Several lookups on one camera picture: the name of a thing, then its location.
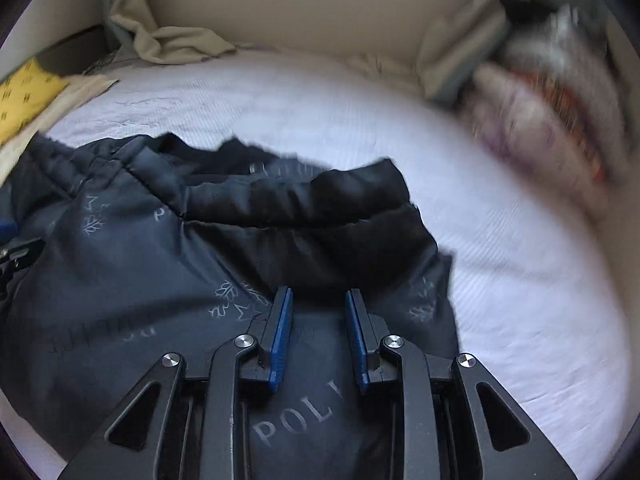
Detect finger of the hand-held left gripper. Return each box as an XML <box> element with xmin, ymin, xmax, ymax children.
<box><xmin>0</xmin><ymin>217</ymin><xmax>44</xmax><ymax>287</ymax></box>

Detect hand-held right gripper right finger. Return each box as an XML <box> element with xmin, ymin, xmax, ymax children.
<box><xmin>346</xmin><ymin>288</ymin><xmax>578</xmax><ymax>480</ymax></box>

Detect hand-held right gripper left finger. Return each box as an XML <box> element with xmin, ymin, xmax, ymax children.
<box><xmin>57</xmin><ymin>286</ymin><xmax>293</xmax><ymax>480</ymax></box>

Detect dark navy printed jacket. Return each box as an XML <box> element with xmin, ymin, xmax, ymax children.
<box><xmin>0</xmin><ymin>131</ymin><xmax>463</xmax><ymax>480</ymax></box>

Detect white textured bedspread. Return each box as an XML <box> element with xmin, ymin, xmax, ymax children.
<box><xmin>10</xmin><ymin>50</ymin><xmax>636</xmax><ymax>480</ymax></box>

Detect yellow patterned pillow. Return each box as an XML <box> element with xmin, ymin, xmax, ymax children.
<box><xmin>0</xmin><ymin>57</ymin><xmax>71</xmax><ymax>146</ymax></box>

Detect cream pillow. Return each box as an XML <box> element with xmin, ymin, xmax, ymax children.
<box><xmin>0</xmin><ymin>74</ymin><xmax>121</xmax><ymax>182</ymax></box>

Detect colourful patterned quilt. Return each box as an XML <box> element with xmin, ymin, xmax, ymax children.
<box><xmin>510</xmin><ymin>67</ymin><xmax>609</xmax><ymax>186</ymax></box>

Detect black cloth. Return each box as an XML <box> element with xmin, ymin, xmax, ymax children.
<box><xmin>500</xmin><ymin>0</ymin><xmax>557</xmax><ymax>27</ymax></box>

